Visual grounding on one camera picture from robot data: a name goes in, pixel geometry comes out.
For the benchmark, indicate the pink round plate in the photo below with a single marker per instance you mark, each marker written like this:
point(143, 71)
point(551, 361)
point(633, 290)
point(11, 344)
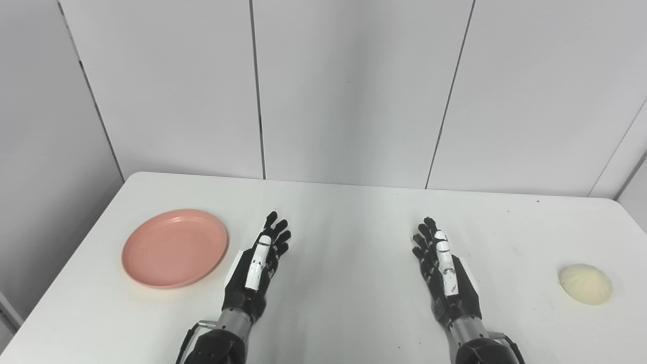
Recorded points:
point(174, 248)

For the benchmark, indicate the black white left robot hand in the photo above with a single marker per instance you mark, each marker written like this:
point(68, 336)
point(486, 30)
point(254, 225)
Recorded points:
point(242, 288)

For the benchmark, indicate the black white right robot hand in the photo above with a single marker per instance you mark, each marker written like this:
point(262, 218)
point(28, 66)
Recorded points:
point(455, 298)

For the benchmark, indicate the cream steamed bun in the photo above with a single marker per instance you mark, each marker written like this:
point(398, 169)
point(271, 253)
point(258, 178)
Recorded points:
point(586, 284)

